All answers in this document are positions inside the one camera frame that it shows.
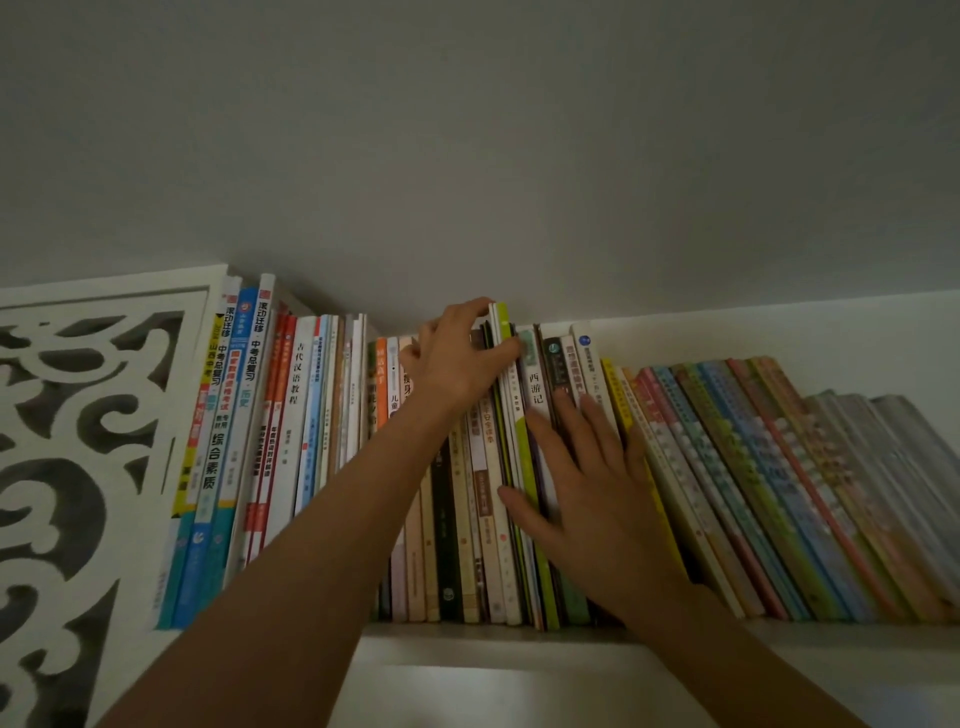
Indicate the person's right hand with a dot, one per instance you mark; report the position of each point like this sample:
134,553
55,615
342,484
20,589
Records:
607,525

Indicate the person's left hand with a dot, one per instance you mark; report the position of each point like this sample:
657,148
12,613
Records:
450,360

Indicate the row of shelved books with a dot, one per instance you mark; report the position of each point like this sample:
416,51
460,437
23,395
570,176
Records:
300,412

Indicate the white bookshelf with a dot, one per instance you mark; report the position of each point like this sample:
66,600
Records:
487,645

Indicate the person's left forearm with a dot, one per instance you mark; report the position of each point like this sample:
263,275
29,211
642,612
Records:
300,600

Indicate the white carved lattice panel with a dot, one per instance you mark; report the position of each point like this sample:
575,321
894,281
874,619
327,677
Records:
112,296

